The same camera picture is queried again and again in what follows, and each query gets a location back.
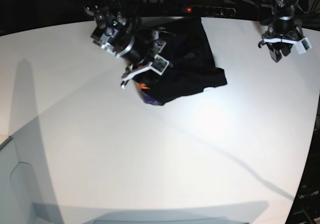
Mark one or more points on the black T-shirt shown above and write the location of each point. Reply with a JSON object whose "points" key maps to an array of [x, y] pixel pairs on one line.
{"points": [[192, 66]]}

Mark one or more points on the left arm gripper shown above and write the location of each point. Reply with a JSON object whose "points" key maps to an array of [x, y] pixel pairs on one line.
{"points": [[287, 30]]}

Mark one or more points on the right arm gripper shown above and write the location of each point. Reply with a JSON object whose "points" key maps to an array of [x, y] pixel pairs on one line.
{"points": [[140, 54]]}

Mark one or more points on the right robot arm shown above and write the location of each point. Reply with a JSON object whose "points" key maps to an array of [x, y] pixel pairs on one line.
{"points": [[120, 33]]}

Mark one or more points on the black power strip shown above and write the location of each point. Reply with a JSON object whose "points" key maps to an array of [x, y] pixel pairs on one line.
{"points": [[208, 11]]}

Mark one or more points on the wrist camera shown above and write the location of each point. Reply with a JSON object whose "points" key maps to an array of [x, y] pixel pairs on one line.
{"points": [[303, 45], [159, 65]]}

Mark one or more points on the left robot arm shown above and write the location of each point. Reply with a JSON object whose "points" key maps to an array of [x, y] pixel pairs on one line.
{"points": [[282, 8]]}

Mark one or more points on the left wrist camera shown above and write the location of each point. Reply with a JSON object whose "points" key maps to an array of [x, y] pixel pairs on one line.
{"points": [[303, 45]]}

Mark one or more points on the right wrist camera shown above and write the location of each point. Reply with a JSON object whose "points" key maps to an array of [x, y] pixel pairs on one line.
{"points": [[159, 65]]}

